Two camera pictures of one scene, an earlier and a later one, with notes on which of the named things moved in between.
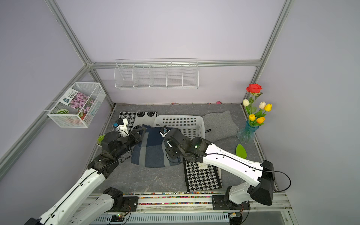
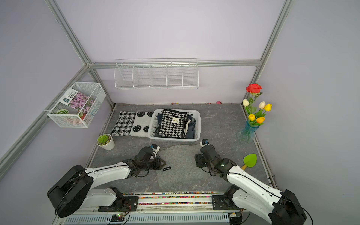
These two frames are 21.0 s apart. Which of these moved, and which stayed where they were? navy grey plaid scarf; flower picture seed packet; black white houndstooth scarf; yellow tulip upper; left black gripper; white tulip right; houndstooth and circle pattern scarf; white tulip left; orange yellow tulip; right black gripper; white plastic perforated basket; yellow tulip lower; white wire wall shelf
Moved: right black gripper; white plastic perforated basket; navy grey plaid scarf; black white houndstooth scarf; left black gripper
Stayed: houndstooth and circle pattern scarf; white tulip right; orange yellow tulip; white wire wall shelf; white tulip left; yellow tulip lower; yellow tulip upper; flower picture seed packet
